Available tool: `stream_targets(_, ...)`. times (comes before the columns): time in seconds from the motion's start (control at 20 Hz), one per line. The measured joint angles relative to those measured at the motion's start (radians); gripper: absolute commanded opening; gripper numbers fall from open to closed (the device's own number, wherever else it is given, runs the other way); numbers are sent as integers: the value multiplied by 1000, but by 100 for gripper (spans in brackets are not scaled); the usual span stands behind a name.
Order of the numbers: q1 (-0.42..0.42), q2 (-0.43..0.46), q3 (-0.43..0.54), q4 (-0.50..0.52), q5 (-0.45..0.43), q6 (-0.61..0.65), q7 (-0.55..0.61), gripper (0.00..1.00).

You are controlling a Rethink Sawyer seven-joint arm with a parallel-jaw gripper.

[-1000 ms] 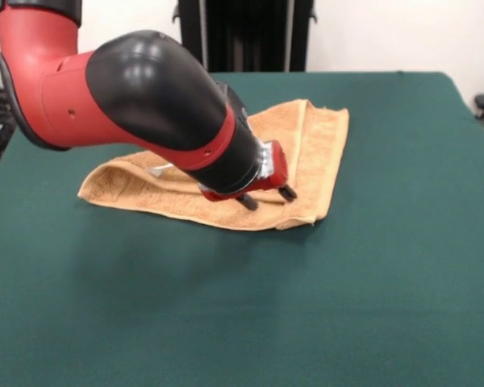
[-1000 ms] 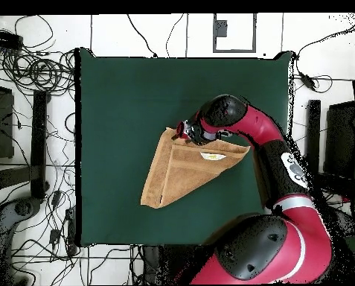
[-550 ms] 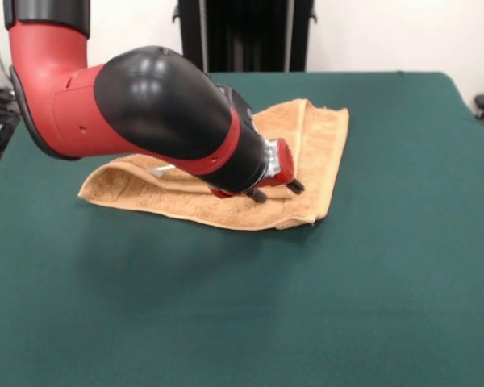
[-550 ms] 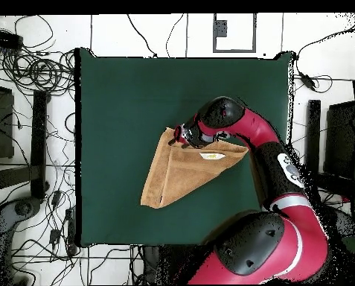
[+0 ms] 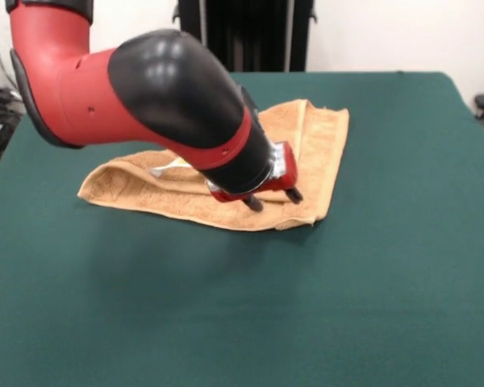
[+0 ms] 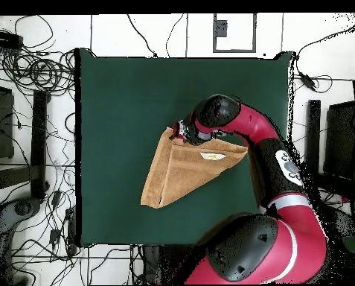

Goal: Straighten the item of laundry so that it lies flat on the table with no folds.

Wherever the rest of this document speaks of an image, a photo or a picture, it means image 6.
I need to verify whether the black power strip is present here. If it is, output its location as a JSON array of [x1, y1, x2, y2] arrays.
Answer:
[[0, 28, 24, 51]]

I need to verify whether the short black stand bar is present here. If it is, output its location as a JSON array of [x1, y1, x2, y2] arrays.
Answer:
[[0, 164, 41, 193]]

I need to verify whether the grey rectangular floor frame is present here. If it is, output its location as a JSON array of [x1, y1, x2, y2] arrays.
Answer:
[[212, 13, 257, 54]]

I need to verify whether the black flat box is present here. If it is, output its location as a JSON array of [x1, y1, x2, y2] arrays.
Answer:
[[323, 100, 355, 181], [0, 83, 15, 159]]

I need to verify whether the tangled black cable coil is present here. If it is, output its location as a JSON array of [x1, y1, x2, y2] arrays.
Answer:
[[0, 44, 76, 98]]

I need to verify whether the black inline cable adapter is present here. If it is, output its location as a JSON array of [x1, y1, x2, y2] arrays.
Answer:
[[298, 71, 319, 91]]

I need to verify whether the dark green table cloth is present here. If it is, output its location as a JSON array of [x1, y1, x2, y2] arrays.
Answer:
[[74, 47, 295, 248]]

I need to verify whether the dark office chair base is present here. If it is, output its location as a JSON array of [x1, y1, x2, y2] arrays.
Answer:
[[319, 204, 355, 239], [0, 197, 44, 285]]

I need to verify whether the thin black floor cable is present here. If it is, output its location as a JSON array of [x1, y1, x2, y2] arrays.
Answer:
[[126, 13, 159, 58]]

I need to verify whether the tan terry towel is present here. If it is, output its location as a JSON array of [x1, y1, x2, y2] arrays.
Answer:
[[140, 126, 249, 209]]

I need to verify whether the small grey box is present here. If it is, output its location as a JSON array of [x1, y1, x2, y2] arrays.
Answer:
[[214, 19, 228, 38]]

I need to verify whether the long black stand bar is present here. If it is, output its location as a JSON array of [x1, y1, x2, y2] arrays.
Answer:
[[304, 99, 322, 191], [30, 89, 49, 200]]

